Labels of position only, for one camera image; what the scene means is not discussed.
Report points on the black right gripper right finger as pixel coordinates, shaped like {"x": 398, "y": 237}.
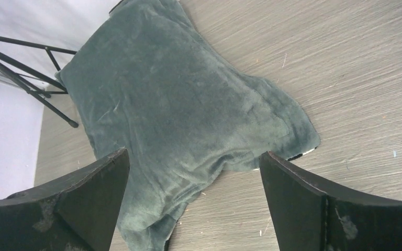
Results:
{"x": 310, "y": 212}

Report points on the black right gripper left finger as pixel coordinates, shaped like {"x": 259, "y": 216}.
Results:
{"x": 77, "y": 211}

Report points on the grey plush pillowcase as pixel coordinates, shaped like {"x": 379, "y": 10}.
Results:
{"x": 148, "y": 82}

